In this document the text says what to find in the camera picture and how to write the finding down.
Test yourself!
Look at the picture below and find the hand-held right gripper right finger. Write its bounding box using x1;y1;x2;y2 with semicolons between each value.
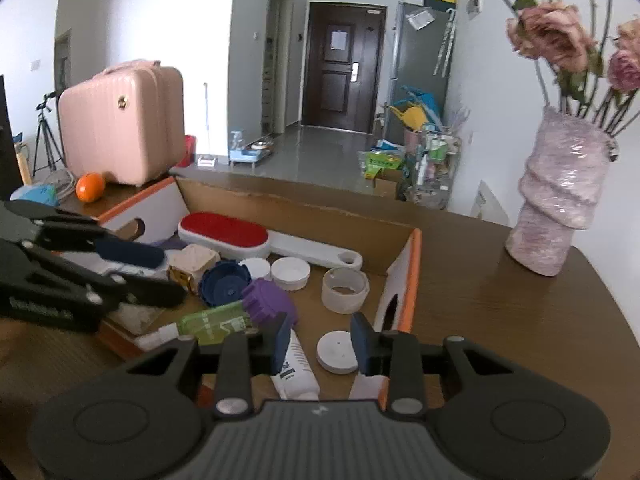
350;312;518;420

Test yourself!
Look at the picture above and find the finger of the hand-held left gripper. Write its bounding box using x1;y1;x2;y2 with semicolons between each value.
40;221;167;269
30;246;188;311

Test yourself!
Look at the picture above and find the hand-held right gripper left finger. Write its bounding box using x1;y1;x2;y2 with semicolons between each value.
125;312;293;420

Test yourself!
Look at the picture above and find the white round lid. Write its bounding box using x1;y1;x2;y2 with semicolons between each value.
316;330;360;375

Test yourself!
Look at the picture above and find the white tube bottle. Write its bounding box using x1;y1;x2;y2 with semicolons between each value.
270;327;321;401

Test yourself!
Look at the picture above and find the purple ridged cap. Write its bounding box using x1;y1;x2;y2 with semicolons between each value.
241;278;299;328

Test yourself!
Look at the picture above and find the beige square container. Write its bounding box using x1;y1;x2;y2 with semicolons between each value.
167;244;221;293

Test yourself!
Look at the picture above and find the white tape roll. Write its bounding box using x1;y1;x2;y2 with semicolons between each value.
321;267;371;315

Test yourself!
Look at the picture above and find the white screw lid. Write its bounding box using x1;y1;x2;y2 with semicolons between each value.
270;256;311;291

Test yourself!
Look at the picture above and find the green bottle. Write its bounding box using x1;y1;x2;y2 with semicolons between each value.
157;302;261;346

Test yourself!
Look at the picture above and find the blue bottle cap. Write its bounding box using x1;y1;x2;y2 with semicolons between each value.
199;260;251;308

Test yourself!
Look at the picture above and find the small white cap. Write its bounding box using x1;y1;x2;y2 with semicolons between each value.
239;257;272;281

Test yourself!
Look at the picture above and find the red and white lint brush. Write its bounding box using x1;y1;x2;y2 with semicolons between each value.
177;212;363;271

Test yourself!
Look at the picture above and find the red cardboard box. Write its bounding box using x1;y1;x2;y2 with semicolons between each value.
97;175;423;411

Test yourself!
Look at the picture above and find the orange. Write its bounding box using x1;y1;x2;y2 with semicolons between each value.
76;172;107;203

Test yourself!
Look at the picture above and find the blue tissue pack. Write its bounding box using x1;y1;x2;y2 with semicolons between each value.
10;183;58;206

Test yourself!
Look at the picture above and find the pink suitcase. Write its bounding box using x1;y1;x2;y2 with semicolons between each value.
58;60;186;188

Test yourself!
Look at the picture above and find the white mop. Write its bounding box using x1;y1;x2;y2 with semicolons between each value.
197;82;218;168

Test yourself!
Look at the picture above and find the black paper bag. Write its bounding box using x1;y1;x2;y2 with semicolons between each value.
0;75;23;201

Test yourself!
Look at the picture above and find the blue pet feeder stand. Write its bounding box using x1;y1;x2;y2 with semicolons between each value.
229;130;273;166

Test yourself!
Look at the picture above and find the green snack packet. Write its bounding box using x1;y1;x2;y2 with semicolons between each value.
362;150;406;181

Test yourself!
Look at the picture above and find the pink ceramic vase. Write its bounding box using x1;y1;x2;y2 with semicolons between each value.
505;105;621;277

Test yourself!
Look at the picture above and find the dark brown entrance door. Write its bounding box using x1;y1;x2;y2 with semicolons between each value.
300;1;388;133

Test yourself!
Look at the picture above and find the grey refrigerator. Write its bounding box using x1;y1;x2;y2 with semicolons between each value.
385;0;456;133

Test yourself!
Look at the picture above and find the paper sheet on refrigerator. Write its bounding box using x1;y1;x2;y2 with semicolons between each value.
406;8;435;31

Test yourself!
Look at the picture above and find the dried rose bouquet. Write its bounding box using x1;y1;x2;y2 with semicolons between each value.
402;0;640;138

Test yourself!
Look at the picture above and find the camera tripod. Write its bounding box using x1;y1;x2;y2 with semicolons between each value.
32;90;66;178

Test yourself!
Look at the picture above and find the wire storage cart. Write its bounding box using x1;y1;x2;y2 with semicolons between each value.
405;130;461;211

